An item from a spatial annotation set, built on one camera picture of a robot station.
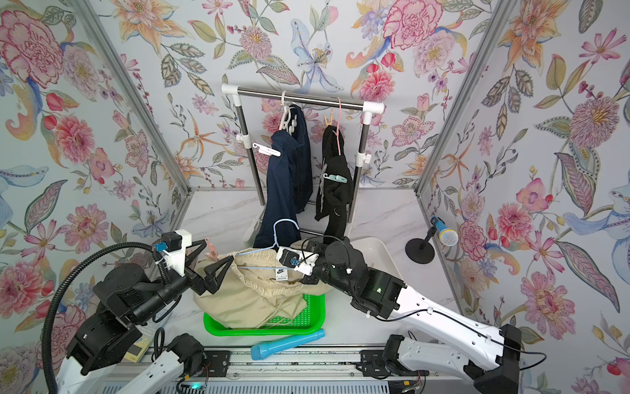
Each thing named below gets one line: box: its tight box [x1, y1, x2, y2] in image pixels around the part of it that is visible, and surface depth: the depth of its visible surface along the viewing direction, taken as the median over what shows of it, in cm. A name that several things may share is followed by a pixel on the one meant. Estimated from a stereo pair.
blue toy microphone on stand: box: [405, 215, 459, 265], surface depth 99 cm
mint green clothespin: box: [323, 173, 348, 184], surface depth 69 cm
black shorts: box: [315, 124, 355, 245], surface depth 72 cm
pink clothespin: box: [205, 237, 220, 262], surface depth 63 cm
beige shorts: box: [192, 247, 335, 329], surface depth 74 cm
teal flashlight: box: [251, 328, 326, 362], surface depth 76 cm
